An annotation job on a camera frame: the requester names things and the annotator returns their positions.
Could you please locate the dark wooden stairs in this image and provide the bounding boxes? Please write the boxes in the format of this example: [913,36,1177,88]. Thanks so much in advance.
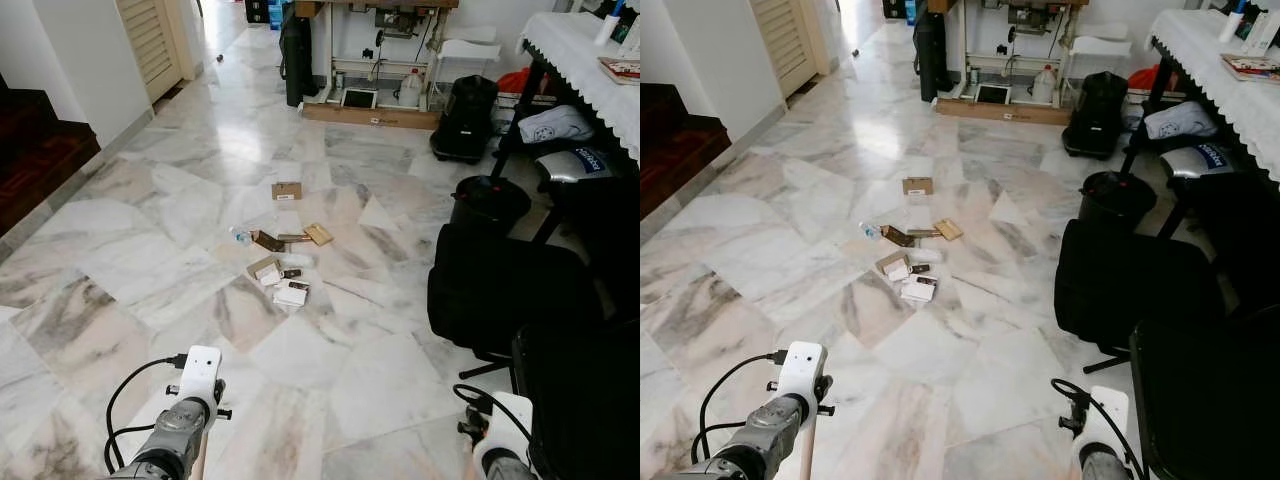
[640,82,733,221]
[0,75,102,239]

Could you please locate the silver bag with blue print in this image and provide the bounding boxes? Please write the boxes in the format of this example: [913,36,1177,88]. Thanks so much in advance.
[1160,142,1236,183]
[538,147,614,187]

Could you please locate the grey folded cloth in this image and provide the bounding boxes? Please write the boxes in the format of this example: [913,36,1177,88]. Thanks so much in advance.
[1143,100,1221,141]
[517,104,597,147]

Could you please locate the black round bucket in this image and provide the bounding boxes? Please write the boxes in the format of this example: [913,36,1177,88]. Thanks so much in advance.
[1078,171,1159,233]
[450,175,533,238]

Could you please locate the black table leg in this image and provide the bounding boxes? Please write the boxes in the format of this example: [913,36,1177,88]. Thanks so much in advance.
[1120,52,1181,176]
[492,58,551,181]

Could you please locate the red and white book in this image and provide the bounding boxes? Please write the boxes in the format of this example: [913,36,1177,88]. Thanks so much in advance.
[598,56,641,86]
[1220,53,1280,83]

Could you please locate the orange plastic bag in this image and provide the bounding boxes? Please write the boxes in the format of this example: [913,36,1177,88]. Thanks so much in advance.
[497,67,551,97]
[1128,63,1181,93]

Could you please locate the white lace tablecloth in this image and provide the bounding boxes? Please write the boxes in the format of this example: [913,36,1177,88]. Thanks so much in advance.
[518,12,641,161]
[1148,8,1280,181]

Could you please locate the white bottle with blue cap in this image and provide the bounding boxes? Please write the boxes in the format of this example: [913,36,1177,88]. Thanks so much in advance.
[596,0,628,47]
[1218,0,1249,44]

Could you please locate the beige louvred door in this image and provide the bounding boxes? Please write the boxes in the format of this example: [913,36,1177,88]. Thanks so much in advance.
[115,0,198,103]
[750,0,831,99]

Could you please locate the long brown cardboard box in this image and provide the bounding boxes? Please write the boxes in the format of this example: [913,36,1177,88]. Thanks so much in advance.
[302,102,441,132]
[935,97,1073,126]

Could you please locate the black upright bag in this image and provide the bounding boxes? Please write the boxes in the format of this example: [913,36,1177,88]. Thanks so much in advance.
[912,8,953,103]
[279,3,319,108]

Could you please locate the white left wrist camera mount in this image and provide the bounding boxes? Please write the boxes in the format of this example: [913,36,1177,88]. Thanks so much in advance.
[178,345,223,403]
[777,342,827,403]

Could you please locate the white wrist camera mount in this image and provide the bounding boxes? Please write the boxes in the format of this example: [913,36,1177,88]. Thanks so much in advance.
[483,392,536,471]
[777,342,827,403]
[178,345,223,403]
[1075,387,1131,456]

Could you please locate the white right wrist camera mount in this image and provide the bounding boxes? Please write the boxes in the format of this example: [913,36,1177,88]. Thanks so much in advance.
[483,392,536,471]
[1075,387,1131,456]

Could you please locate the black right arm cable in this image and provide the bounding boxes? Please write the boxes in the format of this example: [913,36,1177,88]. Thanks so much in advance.
[1050,378,1146,480]
[452,383,536,451]

